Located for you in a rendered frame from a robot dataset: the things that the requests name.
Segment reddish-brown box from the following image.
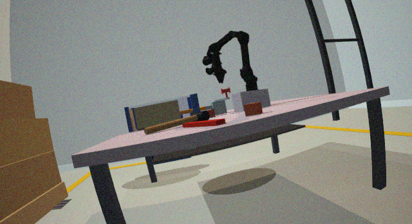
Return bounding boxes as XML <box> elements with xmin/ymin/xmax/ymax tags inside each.
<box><xmin>207</xmin><ymin>109</ymin><xmax>215</xmax><ymax>118</ymax></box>
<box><xmin>244</xmin><ymin>102</ymin><xmax>263</xmax><ymax>117</ymax></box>

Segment red flat bar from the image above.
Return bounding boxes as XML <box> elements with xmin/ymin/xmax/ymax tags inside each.
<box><xmin>182</xmin><ymin>119</ymin><xmax>226</xmax><ymax>128</ymax></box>

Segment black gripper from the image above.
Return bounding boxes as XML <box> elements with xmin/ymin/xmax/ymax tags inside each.
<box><xmin>210</xmin><ymin>61</ymin><xmax>227</xmax><ymax>83</ymax></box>

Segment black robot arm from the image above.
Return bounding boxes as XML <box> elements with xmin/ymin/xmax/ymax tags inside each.
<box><xmin>202</xmin><ymin>31</ymin><xmax>258</xmax><ymax>91</ymax></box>

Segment wooden-handled mallet with black head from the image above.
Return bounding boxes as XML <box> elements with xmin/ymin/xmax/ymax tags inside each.
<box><xmin>144</xmin><ymin>111</ymin><xmax>210</xmax><ymax>135</ymax></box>

